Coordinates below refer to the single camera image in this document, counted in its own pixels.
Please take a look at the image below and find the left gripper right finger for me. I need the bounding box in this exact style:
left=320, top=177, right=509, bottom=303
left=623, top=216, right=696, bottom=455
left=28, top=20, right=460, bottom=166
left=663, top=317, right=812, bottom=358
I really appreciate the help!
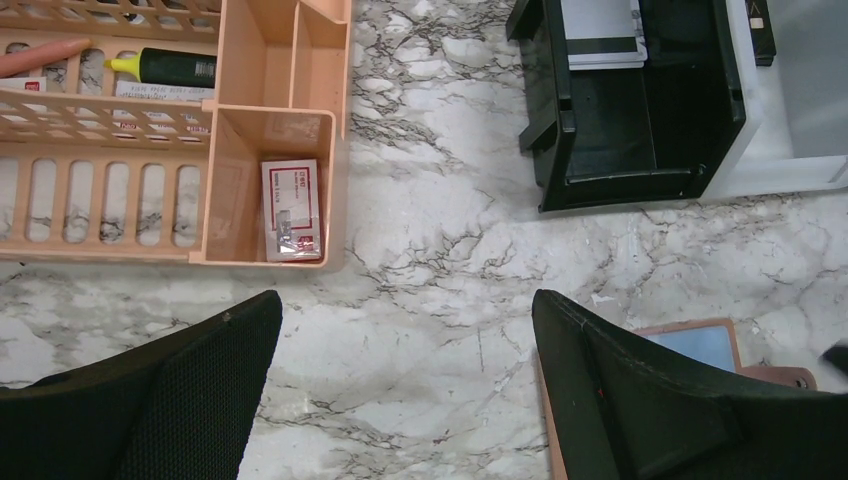
left=532, top=290, right=847, bottom=479

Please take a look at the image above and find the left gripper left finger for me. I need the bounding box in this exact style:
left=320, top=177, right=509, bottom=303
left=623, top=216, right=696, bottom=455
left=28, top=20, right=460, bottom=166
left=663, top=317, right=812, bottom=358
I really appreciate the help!
left=1, top=290, right=283, bottom=479

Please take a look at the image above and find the brown leather card holder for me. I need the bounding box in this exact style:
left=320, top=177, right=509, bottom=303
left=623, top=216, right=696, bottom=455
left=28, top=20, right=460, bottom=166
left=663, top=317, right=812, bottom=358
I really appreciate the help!
left=536, top=318, right=817, bottom=480

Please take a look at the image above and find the silver card in tray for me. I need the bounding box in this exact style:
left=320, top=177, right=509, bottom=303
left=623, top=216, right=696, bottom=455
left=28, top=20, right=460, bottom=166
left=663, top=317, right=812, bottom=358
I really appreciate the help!
left=561, top=0, right=648, bottom=71

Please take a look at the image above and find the black card in tray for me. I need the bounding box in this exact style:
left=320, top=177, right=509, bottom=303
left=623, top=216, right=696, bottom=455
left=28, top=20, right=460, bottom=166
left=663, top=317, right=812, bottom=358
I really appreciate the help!
left=745, top=0, right=777, bottom=67

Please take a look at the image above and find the small box in rack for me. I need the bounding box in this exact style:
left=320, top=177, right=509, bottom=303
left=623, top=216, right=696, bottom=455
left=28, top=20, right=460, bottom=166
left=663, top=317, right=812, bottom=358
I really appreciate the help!
left=261, top=159, right=323, bottom=262

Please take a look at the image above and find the black left sorting tray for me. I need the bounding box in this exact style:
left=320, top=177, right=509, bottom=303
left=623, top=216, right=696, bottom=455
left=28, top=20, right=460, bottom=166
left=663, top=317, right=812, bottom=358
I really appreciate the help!
left=506, top=1, right=747, bottom=213

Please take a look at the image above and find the orange plastic file rack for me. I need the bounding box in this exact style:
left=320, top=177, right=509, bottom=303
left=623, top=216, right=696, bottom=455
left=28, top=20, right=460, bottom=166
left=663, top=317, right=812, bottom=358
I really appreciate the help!
left=1, top=1, right=354, bottom=269

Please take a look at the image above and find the white middle sorting tray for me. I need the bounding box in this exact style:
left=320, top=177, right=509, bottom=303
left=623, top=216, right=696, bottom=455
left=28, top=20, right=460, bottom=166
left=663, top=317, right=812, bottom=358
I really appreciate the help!
left=701, top=1, right=847, bottom=200

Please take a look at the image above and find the white paper in rack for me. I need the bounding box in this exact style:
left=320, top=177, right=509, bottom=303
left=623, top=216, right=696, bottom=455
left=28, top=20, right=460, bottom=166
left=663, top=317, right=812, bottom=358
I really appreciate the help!
left=115, top=80, right=214, bottom=134

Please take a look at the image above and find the yellow marker in rack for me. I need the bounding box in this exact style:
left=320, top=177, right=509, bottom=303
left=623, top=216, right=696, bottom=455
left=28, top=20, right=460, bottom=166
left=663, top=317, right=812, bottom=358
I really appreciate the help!
left=104, top=47, right=217, bottom=88

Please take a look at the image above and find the orange pen in rack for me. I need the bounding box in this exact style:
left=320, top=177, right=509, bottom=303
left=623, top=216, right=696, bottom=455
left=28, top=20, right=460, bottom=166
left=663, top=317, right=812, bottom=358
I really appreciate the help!
left=1, top=38, right=93, bottom=78

